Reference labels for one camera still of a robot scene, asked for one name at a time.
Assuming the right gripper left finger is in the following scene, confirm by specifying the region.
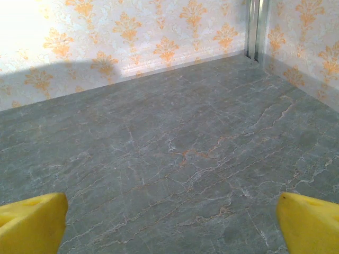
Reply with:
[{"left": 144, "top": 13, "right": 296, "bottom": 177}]
[{"left": 0, "top": 192, "right": 69, "bottom": 254}]

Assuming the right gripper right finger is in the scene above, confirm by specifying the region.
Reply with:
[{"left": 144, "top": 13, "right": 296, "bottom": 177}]
[{"left": 276, "top": 192, "right": 339, "bottom": 254}]

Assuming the aluminium frame post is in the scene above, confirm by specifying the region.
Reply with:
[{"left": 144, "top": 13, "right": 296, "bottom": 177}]
[{"left": 245, "top": 0, "right": 271, "bottom": 63}]

